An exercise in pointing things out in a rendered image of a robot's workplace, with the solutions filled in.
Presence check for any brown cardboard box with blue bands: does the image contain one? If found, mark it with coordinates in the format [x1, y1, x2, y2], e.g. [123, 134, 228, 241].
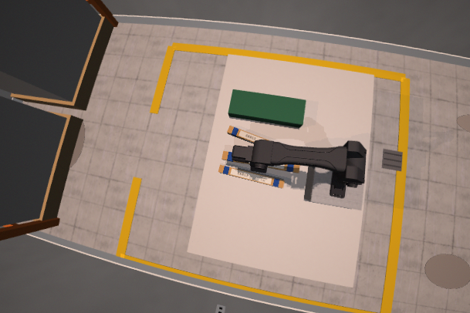
[218, 165, 285, 188]

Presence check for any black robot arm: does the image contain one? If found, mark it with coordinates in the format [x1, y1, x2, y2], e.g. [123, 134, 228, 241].
[232, 140, 367, 198]

